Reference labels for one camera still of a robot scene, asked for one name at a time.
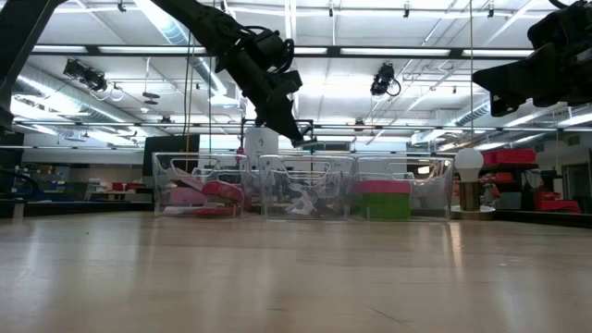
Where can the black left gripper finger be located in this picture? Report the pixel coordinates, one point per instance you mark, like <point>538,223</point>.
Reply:
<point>261,115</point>
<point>287,115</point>

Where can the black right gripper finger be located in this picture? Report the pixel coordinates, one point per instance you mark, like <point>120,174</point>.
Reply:
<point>520,89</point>
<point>525,65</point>

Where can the red stapler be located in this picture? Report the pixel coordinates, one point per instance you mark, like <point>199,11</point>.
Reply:
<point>222,189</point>

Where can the pink and white stapler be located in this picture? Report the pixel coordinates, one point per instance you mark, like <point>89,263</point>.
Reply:
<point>185,196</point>

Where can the green tape roll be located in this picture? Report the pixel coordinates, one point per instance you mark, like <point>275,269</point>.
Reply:
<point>381,213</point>
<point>381,200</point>

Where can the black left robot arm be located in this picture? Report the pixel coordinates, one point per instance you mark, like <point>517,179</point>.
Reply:
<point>203,23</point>

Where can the white pillar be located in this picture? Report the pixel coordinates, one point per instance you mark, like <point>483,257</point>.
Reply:
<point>261,141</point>

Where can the red storage crate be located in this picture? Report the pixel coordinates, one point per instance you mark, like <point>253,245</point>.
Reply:
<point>557,203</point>
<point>509,156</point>

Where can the white bulb lamp brass base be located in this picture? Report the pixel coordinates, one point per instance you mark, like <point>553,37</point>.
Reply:
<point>468,162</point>

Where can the black monitor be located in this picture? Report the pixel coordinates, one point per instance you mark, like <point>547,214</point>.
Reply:
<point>168,148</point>

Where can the black overhead rig beam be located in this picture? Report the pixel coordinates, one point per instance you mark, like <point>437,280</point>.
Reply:
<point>393,51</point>

